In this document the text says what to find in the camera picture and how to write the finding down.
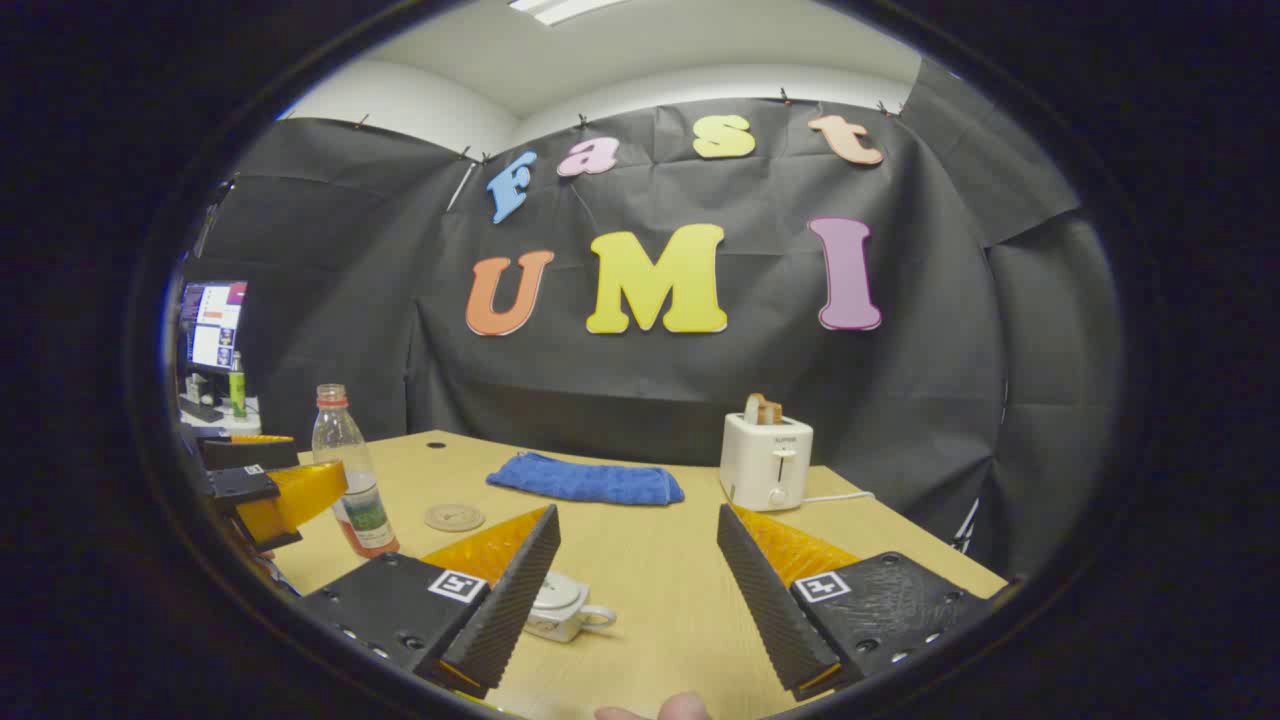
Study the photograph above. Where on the blue folded towel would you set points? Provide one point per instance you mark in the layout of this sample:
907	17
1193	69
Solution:
590	480

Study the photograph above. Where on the round coaster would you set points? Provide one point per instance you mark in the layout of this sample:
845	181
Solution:
455	517

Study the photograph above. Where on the white toaster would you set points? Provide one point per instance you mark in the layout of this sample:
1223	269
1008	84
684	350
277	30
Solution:
765	465

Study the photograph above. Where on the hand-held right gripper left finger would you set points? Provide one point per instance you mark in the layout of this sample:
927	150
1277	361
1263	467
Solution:
505	600

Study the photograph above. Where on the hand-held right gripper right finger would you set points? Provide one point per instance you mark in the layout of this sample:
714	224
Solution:
770	600

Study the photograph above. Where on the white ceramic teacup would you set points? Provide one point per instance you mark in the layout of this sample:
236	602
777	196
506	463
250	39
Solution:
570	625

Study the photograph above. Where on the white teacup lid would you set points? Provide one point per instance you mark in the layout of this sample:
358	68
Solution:
557	592

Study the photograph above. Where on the ceiling light panel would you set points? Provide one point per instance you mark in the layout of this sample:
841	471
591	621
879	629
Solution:
560	8

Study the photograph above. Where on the clear plastic water bottle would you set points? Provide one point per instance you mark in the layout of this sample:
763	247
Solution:
345	450

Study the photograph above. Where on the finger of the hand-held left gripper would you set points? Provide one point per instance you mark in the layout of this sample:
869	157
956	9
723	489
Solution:
300	495
250	455

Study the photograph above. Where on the computer monitor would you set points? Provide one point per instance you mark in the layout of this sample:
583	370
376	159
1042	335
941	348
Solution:
215	325

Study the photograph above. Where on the white side table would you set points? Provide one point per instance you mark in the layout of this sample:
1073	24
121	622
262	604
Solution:
245	425

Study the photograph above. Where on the bread slice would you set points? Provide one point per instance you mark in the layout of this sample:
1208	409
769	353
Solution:
760	408

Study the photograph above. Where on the small green bottle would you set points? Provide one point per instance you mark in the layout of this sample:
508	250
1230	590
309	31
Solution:
237	390

